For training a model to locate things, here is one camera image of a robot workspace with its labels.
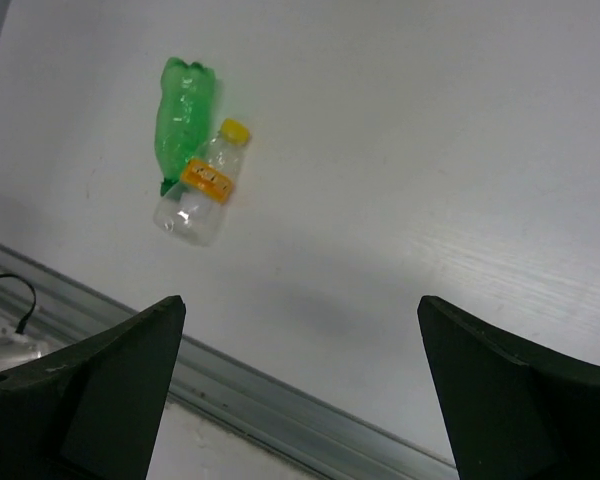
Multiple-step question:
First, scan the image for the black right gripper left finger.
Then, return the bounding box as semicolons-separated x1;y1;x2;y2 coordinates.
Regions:
0;296;186;479

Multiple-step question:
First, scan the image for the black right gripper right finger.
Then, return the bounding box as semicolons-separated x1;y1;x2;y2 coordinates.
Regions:
417;296;600;479

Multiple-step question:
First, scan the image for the small yellow cap bottle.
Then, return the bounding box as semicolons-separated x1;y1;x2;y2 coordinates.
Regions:
153;118;251;246

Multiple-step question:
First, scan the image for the green crushed plastic bottle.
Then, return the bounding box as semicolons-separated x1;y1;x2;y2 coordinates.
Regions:
154;57;217;195

